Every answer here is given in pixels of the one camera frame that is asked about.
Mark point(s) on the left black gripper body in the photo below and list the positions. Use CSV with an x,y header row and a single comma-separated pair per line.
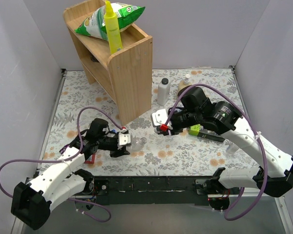
x,y
113,143

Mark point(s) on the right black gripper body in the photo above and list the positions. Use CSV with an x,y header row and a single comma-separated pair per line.
x,y
172,125

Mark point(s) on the clear plastic bottle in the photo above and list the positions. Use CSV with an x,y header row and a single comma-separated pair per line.
x,y
137,143

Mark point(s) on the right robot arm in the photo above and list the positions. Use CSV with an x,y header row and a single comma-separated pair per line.
x,y
275,171

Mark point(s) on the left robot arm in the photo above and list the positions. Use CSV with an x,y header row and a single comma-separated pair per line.
x,y
34,201

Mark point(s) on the blue label water bottle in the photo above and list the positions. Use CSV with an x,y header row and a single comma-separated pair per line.
x,y
177,110

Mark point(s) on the white bottle black cap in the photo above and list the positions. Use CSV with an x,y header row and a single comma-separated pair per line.
x,y
163,91

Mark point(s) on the beige soap pump bottle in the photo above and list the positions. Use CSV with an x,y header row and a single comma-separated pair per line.
x,y
185,82

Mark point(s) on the yellow squeeze bottle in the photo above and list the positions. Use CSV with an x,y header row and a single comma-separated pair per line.
x,y
112,28

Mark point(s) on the green black product box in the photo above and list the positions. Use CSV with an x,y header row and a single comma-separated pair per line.
x,y
200,131

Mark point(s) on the red white snack packet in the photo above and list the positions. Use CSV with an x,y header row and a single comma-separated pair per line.
x,y
90,160

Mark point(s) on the wooden shelf unit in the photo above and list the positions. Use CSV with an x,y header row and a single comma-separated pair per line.
x,y
125,75

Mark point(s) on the green chip bag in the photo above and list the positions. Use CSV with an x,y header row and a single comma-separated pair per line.
x,y
94,25

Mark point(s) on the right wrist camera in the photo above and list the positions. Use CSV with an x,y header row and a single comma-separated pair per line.
x,y
160,117

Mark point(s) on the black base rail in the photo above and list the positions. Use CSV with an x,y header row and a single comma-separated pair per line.
x,y
110,190

